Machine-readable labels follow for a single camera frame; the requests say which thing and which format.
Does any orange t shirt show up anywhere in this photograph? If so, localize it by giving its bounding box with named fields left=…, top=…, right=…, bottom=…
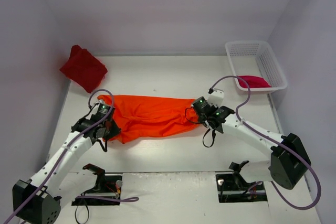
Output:
left=98, top=95, right=199, bottom=144

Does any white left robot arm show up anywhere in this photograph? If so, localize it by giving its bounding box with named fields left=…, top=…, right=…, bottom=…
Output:
left=12, top=103, right=120, bottom=223

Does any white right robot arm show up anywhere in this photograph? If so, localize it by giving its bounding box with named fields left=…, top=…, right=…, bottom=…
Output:
left=192, top=97, right=311, bottom=190

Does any magenta t shirt in basket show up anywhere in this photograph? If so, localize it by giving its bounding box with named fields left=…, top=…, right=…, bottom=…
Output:
left=238, top=76, right=271, bottom=89

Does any folded dark red t shirt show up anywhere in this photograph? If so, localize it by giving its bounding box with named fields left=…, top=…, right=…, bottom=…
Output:
left=59, top=45, right=108, bottom=93

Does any white plastic basket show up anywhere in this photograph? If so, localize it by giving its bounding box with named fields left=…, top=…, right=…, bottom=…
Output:
left=225, top=40, right=288, bottom=94

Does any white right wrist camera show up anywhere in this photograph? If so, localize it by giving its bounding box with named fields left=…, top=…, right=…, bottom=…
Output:
left=207, top=88, right=224, bottom=107

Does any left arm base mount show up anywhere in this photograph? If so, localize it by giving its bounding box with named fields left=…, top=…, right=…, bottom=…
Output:
left=71, top=164, right=122, bottom=206

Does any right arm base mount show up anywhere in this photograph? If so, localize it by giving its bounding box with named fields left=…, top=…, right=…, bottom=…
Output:
left=215, top=161, right=268, bottom=203

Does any black cable loop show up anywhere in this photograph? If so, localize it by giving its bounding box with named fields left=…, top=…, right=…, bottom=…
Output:
left=74, top=204, right=90, bottom=223

